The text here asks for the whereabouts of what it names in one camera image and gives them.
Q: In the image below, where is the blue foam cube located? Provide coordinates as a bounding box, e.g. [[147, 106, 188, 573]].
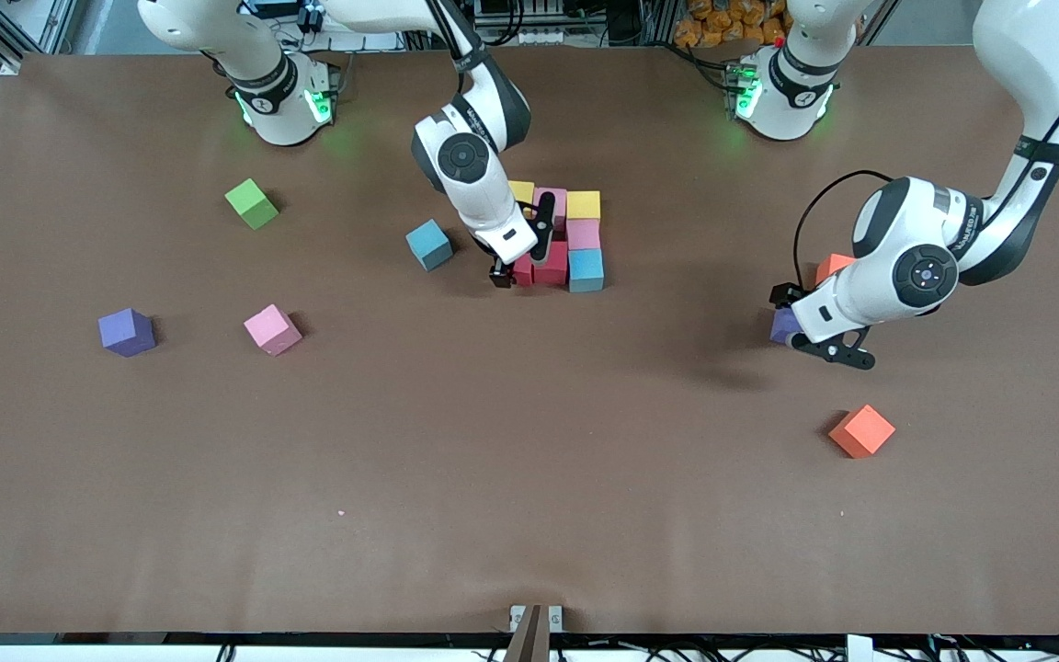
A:
[[404, 218, 455, 272], [568, 248, 606, 294]]

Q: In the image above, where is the orange foam cube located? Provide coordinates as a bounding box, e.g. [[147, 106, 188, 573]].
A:
[[828, 404, 897, 460], [814, 253, 858, 286]]

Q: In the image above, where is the green foam cube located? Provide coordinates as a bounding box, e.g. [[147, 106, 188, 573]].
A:
[[224, 177, 280, 231]]

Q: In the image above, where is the pile of orange objects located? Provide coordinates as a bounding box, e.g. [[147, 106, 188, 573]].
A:
[[674, 0, 792, 49]]

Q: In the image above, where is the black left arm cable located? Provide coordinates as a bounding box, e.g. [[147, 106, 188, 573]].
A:
[[792, 169, 894, 288]]

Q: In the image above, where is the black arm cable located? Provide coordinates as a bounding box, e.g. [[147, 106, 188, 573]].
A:
[[792, 169, 894, 288], [436, 0, 483, 73]]

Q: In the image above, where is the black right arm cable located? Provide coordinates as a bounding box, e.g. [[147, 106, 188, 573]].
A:
[[436, 0, 483, 73]]

